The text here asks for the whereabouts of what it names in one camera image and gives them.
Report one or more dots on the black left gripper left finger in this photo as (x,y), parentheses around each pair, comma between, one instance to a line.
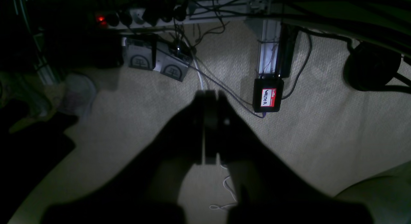
(147,189)

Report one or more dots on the black box with name tag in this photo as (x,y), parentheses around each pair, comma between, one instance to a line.
(267,95)

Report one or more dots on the grey power adapter left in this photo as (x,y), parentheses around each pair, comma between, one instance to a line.
(140,52)

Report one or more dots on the black round chair base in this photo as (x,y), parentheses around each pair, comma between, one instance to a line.
(370,67)

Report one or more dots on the grey power adapter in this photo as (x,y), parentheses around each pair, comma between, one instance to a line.
(140,52)
(171,62)

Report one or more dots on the white power strip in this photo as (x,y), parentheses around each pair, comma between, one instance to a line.
(137,18)

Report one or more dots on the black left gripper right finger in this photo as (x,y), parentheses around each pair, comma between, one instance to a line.
(267,190)

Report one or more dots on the grey power adapter right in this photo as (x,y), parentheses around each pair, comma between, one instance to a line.
(171,62)

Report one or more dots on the aluminium frame leg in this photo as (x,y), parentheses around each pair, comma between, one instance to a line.
(276,39)

